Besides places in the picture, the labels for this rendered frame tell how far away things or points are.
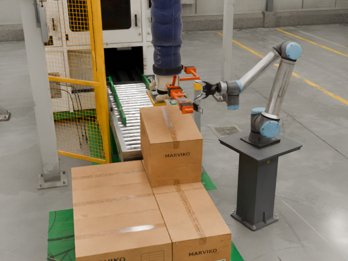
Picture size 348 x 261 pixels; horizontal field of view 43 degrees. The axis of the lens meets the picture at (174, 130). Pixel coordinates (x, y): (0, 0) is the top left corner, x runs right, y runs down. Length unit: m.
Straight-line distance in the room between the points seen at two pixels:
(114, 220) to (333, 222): 2.03
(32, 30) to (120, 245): 2.24
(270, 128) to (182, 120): 0.69
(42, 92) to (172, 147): 1.63
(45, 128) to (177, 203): 1.81
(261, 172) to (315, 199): 0.94
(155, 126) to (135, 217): 0.75
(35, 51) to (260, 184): 2.34
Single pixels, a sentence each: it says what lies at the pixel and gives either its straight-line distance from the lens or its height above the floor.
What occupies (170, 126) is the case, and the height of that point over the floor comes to 0.97.
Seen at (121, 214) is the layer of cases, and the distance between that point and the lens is 3.15.
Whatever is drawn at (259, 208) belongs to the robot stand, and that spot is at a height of 0.18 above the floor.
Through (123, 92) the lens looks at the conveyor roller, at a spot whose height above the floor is 0.55.
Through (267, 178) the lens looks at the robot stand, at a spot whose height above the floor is 0.45.
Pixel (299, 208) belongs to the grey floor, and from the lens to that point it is 4.32.
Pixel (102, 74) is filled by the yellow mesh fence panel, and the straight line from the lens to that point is 4.41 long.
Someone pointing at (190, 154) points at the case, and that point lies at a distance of 3.34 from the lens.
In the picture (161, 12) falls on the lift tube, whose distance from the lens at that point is 3.22.
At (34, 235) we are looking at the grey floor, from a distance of 4.04.
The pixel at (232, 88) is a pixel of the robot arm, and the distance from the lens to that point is 3.29.
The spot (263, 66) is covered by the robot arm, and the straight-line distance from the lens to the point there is 3.47.
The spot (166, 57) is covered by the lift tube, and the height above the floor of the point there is 1.51.
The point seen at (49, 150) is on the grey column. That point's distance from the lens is 4.62.
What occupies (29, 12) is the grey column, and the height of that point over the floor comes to 1.73.
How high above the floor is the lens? 2.27
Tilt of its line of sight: 23 degrees down
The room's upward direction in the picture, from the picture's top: 1 degrees counter-clockwise
